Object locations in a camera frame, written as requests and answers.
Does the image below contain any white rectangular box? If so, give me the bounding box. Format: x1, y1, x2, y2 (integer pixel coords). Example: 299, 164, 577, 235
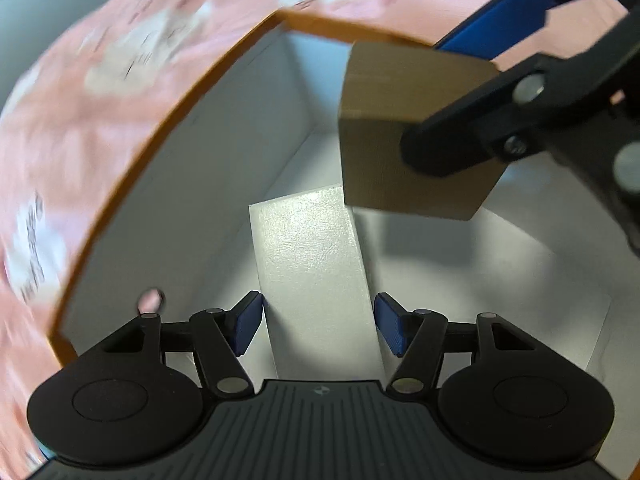
249, 186, 387, 381

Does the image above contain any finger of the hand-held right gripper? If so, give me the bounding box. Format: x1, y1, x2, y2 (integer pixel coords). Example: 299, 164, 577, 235
400, 7, 640, 178
434, 0, 640, 61

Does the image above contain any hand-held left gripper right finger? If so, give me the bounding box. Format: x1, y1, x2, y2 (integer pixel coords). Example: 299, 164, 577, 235
374, 292, 538, 395

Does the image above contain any small brown cardboard box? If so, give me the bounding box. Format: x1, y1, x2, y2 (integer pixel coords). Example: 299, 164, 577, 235
337, 42, 508, 222

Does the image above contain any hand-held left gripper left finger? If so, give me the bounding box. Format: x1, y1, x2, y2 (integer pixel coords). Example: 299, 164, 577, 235
102, 290, 264, 395

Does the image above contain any pink printed blanket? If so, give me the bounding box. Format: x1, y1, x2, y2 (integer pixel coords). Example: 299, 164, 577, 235
0, 0, 640, 471

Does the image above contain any orange storage box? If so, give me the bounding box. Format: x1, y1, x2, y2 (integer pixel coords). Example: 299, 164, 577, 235
47, 10, 613, 396

